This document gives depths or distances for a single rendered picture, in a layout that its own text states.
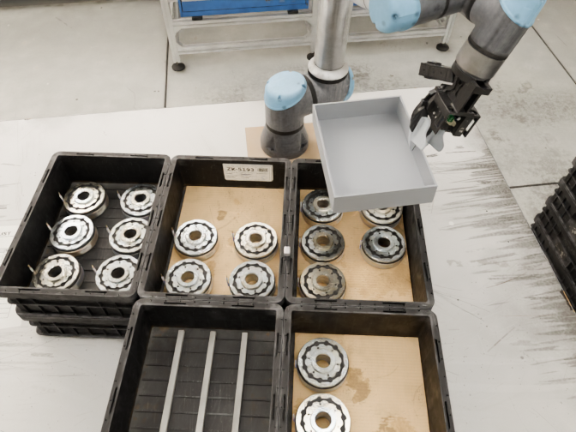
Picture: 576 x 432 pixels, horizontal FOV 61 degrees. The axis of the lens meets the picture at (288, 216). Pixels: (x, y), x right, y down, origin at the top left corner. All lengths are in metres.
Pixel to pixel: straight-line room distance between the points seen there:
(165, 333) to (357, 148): 0.57
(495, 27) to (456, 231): 0.69
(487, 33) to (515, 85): 2.35
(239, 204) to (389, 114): 0.43
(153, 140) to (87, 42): 1.96
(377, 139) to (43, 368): 0.92
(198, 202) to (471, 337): 0.75
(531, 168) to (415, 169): 1.73
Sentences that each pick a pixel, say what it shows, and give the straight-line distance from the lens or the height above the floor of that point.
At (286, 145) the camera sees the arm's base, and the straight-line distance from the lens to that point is 1.46.
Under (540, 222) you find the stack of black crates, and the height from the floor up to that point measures 0.27.
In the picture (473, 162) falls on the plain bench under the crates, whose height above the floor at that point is 0.70.
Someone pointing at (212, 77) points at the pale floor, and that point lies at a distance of 3.04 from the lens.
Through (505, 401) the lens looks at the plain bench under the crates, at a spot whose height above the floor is 0.70.
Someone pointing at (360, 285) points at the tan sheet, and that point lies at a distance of 1.12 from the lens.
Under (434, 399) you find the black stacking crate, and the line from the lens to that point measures 1.00.
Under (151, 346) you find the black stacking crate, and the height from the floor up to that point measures 0.83.
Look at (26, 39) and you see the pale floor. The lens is 3.74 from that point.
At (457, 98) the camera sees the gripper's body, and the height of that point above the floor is 1.24.
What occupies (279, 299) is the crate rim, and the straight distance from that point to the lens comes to 0.98.
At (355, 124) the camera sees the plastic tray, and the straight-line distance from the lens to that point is 1.13.
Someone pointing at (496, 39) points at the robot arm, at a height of 1.35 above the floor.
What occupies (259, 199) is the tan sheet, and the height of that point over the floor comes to 0.83.
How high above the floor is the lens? 1.80
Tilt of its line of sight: 53 degrees down
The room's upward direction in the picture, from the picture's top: straight up
